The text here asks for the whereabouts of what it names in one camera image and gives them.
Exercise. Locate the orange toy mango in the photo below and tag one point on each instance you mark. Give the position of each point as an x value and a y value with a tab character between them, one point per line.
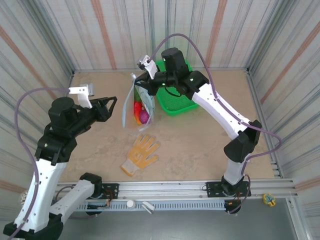
137	116

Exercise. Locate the aluminium mounting rail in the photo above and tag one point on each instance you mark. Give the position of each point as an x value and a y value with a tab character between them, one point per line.
162	187

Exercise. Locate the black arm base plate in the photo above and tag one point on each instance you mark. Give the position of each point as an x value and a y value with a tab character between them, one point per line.
112	191
212	188

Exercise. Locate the bundle of white sticks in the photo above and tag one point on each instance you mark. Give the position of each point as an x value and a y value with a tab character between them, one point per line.
23	198

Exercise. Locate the orange white work glove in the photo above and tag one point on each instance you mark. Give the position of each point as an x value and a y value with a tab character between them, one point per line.
140	155

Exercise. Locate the clear zip-top bag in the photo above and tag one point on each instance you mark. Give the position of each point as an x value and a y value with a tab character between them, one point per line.
147	100

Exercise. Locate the white round bottle cap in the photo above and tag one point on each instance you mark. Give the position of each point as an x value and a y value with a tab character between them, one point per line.
131	204

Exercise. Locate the white plastic clip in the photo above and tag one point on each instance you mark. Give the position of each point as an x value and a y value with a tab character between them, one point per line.
148	207

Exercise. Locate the green plastic mesh basket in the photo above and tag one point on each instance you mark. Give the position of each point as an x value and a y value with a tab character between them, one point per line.
177	103

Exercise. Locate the purple toy cabbage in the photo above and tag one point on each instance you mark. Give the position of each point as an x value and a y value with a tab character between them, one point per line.
144	116

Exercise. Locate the yellow tree ornament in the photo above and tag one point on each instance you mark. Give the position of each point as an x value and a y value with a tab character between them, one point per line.
269	199

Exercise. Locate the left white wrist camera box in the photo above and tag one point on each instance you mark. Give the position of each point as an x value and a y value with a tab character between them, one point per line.
85	90

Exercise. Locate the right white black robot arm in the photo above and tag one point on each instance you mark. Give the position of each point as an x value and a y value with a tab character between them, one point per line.
222	110

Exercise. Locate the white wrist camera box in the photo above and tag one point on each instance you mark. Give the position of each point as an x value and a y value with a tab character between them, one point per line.
85	90
151	67

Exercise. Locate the red yellow toy pepper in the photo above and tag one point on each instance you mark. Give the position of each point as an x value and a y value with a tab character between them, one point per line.
137	105

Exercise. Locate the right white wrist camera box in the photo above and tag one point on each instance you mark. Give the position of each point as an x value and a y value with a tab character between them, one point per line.
151	67

